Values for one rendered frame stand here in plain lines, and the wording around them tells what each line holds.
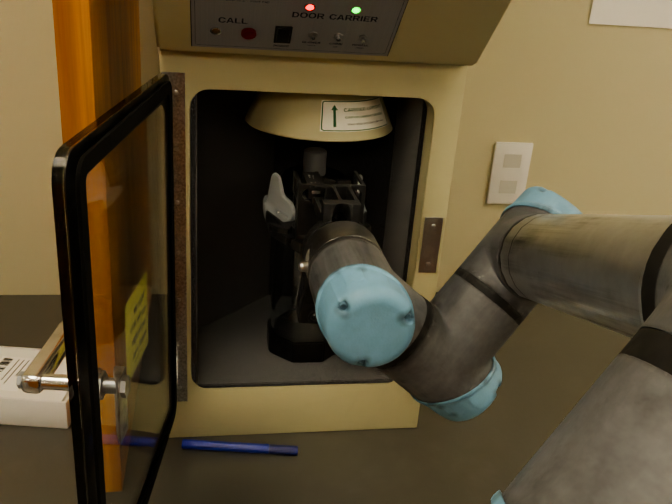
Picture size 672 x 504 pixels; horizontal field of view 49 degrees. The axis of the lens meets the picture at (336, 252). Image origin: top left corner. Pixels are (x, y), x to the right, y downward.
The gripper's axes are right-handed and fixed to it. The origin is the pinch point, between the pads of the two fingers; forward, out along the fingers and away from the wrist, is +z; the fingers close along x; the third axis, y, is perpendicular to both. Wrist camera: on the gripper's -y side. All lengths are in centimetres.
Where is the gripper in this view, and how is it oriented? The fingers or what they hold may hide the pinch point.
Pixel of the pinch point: (311, 205)
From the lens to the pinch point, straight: 90.8
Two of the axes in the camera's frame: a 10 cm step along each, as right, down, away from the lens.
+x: -9.8, 0.0, -1.8
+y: 0.7, -9.2, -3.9
